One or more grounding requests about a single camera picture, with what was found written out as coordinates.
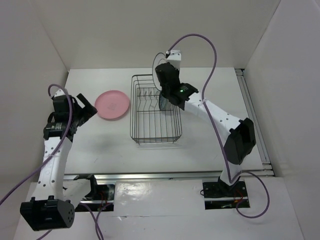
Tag pink plastic plate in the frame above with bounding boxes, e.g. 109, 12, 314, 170
94, 90, 130, 120

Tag blue floral ceramic plate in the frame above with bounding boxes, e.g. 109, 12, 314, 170
158, 95, 171, 111

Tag white plate with dark rim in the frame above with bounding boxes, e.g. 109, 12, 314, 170
152, 52, 167, 92

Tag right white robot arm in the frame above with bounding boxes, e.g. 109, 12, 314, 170
153, 62, 256, 196

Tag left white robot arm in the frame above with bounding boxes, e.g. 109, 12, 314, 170
20, 90, 99, 231

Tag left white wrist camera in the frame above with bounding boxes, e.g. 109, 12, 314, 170
50, 89, 66, 100

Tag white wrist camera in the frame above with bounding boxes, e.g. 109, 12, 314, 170
50, 89, 66, 100
165, 50, 182, 70

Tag metal wire dish rack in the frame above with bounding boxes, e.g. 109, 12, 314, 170
130, 74, 182, 145

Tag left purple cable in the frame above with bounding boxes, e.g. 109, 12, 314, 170
0, 84, 115, 240

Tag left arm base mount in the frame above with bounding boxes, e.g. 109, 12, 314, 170
73, 174, 116, 212

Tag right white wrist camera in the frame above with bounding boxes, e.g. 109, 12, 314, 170
165, 50, 182, 70

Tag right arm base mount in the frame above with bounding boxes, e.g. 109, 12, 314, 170
199, 181, 250, 210

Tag aluminium side rail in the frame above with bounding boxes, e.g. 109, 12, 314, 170
234, 68, 275, 177

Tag aluminium front rail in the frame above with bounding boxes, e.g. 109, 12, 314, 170
63, 168, 275, 181

